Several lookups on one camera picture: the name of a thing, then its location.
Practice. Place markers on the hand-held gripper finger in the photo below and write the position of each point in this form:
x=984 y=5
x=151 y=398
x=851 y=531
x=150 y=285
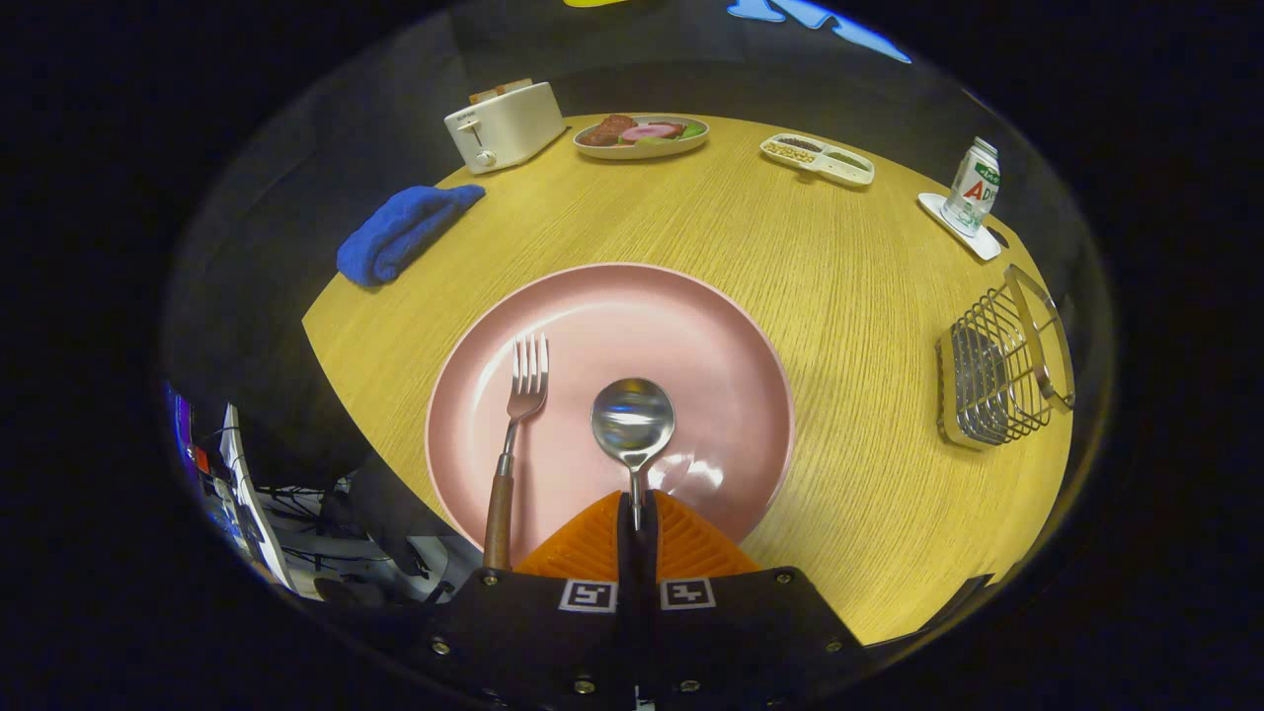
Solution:
x=627 y=563
x=648 y=568

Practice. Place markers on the blue folded towel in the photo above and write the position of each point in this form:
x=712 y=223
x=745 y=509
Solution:
x=395 y=232

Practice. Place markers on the white square coaster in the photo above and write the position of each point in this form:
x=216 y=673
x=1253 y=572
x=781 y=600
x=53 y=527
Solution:
x=938 y=209

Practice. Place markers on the black round table grommet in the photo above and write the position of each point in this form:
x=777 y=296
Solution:
x=997 y=238

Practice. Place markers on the silver spoon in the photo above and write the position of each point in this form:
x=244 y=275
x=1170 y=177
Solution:
x=632 y=420

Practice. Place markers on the pink round plate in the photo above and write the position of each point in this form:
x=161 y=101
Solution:
x=612 y=316

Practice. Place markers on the white angled stand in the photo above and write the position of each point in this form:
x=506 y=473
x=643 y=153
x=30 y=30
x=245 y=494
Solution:
x=252 y=504

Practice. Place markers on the white bottle with green label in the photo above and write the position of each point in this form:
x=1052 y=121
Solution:
x=971 y=188

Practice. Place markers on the grey food plate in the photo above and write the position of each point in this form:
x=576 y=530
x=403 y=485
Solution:
x=632 y=150

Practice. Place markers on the brown meat piece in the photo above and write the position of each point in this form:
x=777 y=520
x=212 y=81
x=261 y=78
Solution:
x=604 y=130

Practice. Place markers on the white divided snack dish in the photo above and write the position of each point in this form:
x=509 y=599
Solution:
x=818 y=160

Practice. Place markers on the white toaster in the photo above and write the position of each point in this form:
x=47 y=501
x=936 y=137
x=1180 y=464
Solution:
x=509 y=128

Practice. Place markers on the lit computer screen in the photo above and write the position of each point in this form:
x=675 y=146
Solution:
x=183 y=430

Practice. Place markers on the pair of toast slices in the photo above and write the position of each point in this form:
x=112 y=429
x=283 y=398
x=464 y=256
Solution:
x=499 y=90

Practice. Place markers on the green vegetable piece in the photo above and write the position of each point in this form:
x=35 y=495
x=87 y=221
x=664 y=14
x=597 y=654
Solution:
x=694 y=129

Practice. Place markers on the pink ham slice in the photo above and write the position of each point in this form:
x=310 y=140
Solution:
x=652 y=131

